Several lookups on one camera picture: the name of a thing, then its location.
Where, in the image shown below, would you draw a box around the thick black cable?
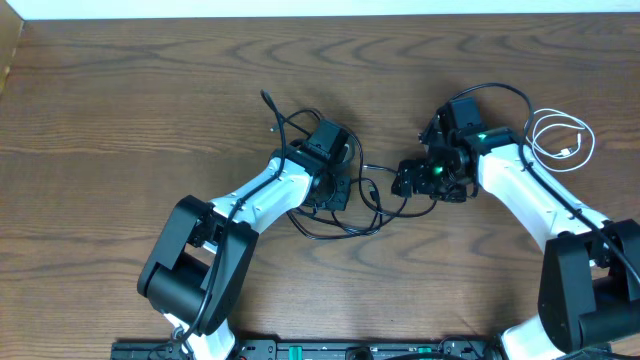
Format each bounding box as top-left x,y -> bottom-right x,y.
284,107 -> 389,241

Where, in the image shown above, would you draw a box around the white USB cable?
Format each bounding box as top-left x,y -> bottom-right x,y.
525,108 -> 597,174

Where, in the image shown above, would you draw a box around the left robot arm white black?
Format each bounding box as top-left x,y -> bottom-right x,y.
137,119 -> 350,359

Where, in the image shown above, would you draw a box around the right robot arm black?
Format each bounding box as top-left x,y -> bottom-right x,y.
391,98 -> 639,359

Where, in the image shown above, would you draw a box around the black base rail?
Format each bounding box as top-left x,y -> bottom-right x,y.
110,337 -> 503,360

